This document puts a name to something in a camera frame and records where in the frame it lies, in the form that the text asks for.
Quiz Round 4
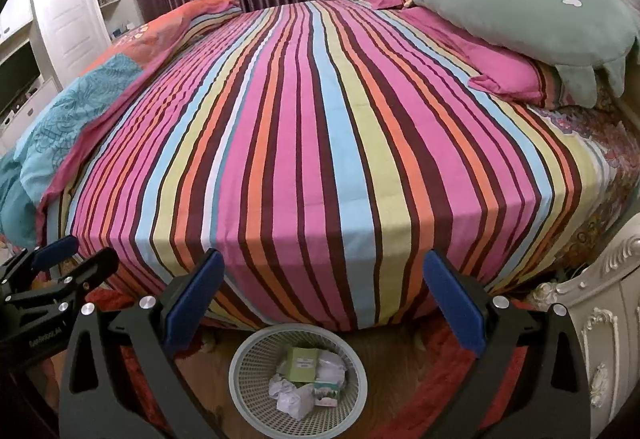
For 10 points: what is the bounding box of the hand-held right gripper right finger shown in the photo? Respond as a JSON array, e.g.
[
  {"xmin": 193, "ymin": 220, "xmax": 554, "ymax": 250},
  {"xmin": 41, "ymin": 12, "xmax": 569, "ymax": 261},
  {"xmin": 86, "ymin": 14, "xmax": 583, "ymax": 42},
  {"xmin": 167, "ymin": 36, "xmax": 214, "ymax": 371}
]
[{"xmin": 424, "ymin": 249, "xmax": 593, "ymax": 439}]

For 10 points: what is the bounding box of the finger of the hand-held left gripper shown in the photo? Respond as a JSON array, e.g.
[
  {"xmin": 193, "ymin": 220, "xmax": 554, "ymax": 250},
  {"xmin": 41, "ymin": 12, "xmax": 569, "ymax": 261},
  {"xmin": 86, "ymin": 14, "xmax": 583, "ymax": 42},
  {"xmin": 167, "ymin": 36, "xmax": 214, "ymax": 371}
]
[
  {"xmin": 49, "ymin": 248, "xmax": 121, "ymax": 316},
  {"xmin": 0, "ymin": 234, "xmax": 80, "ymax": 292}
]

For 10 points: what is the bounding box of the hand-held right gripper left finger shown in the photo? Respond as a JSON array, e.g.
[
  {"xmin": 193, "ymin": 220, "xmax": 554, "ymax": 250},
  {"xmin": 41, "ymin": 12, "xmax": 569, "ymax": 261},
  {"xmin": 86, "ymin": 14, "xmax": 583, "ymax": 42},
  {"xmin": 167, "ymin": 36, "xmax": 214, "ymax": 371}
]
[{"xmin": 59, "ymin": 249, "xmax": 226, "ymax": 439}]

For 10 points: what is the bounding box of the white mesh wastebasket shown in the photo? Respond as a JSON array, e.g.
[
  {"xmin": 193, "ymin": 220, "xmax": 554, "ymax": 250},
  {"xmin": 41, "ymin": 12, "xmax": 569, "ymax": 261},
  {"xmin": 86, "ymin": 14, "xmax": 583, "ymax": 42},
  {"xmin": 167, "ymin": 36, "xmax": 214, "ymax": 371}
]
[{"xmin": 229, "ymin": 323, "xmax": 367, "ymax": 439}]

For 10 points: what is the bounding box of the green cardboard box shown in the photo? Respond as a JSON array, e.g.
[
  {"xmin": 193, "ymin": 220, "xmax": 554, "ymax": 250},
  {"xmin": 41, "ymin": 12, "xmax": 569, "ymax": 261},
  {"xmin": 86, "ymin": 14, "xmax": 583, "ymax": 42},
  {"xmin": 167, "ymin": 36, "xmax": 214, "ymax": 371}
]
[{"xmin": 287, "ymin": 346, "xmax": 321, "ymax": 383}]

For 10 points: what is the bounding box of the white plastic packet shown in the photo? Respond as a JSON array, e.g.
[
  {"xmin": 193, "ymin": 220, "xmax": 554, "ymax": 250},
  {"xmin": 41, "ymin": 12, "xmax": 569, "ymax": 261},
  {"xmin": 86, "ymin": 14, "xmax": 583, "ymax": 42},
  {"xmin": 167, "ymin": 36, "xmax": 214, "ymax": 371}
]
[{"xmin": 315, "ymin": 351, "xmax": 349, "ymax": 385}]

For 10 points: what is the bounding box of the white paper ball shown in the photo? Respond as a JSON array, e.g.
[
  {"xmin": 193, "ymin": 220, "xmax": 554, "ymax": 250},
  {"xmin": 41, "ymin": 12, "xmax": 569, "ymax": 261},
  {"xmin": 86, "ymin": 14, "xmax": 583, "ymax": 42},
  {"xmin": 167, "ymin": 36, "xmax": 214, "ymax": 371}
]
[{"xmin": 277, "ymin": 387, "xmax": 316, "ymax": 421}]

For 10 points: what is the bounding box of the green tissue pack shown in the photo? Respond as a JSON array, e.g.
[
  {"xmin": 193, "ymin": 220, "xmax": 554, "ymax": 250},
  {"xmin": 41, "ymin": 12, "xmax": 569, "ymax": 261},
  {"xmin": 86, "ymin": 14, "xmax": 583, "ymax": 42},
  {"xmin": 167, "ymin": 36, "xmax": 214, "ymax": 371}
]
[{"xmin": 313, "ymin": 381, "xmax": 344, "ymax": 408}]

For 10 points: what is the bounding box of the red rug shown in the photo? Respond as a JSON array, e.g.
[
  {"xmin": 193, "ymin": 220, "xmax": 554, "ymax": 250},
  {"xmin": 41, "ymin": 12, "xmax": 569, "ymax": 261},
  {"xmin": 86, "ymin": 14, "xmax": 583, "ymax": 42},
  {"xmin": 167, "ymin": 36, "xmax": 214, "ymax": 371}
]
[{"xmin": 100, "ymin": 289, "xmax": 532, "ymax": 439}]

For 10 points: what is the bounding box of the white ornate cabinet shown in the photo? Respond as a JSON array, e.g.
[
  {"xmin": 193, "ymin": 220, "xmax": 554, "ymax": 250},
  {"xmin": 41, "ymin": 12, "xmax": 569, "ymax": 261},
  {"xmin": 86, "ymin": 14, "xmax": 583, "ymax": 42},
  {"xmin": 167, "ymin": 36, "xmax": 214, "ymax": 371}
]
[{"xmin": 530, "ymin": 219, "xmax": 640, "ymax": 439}]

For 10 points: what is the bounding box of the orange and blue quilt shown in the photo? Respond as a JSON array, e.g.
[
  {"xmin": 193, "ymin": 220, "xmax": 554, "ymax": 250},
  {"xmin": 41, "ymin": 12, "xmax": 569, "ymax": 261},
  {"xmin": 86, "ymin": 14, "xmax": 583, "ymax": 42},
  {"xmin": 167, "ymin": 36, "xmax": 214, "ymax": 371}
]
[{"xmin": 0, "ymin": 0, "xmax": 241, "ymax": 246}]

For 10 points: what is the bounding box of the black television screen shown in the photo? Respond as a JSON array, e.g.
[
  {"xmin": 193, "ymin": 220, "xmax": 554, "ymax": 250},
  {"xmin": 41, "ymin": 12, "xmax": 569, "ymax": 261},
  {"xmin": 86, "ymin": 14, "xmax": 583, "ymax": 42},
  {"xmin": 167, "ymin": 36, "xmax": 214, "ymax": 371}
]
[{"xmin": 0, "ymin": 44, "xmax": 44, "ymax": 115}]

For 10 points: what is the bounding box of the striped bed sheet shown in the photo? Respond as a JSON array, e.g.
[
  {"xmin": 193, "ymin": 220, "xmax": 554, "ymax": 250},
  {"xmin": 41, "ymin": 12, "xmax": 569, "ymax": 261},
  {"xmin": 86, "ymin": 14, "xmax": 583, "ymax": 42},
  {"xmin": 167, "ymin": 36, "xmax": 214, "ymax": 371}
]
[{"xmin": 37, "ymin": 0, "xmax": 601, "ymax": 333}]

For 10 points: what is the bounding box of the floral mattress side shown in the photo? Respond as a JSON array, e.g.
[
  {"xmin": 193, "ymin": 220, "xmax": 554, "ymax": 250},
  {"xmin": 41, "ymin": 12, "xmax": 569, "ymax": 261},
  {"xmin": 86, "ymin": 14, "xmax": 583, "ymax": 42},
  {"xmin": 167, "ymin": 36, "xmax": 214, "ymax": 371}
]
[{"xmin": 530, "ymin": 84, "xmax": 640, "ymax": 290}]

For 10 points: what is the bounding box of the white wardrobe door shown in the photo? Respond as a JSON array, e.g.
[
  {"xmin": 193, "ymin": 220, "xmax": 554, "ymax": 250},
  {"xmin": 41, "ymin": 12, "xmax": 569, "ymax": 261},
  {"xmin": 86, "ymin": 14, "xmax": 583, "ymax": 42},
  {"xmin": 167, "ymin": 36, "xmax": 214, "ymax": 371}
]
[{"xmin": 27, "ymin": 0, "xmax": 114, "ymax": 90}]

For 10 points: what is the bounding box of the green plush pillow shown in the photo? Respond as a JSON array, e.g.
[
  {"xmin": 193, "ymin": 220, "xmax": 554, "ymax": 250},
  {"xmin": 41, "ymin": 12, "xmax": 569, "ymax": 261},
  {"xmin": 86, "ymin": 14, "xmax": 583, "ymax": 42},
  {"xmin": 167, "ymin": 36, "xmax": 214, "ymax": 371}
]
[{"xmin": 412, "ymin": 0, "xmax": 640, "ymax": 108}]

